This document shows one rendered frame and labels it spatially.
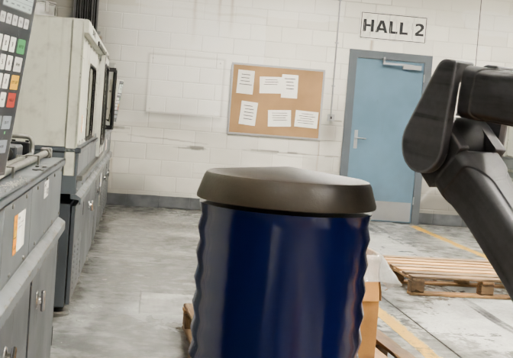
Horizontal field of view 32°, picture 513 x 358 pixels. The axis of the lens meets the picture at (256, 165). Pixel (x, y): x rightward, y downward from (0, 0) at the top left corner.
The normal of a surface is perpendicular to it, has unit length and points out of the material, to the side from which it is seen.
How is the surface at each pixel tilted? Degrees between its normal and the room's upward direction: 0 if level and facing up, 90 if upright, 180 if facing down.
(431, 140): 90
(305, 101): 90
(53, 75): 90
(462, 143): 42
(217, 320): 104
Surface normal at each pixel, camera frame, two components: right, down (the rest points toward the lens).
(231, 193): -0.57, -0.32
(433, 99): -0.85, -0.04
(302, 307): 0.22, 0.31
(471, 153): 0.41, -0.68
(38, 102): 0.13, 0.06
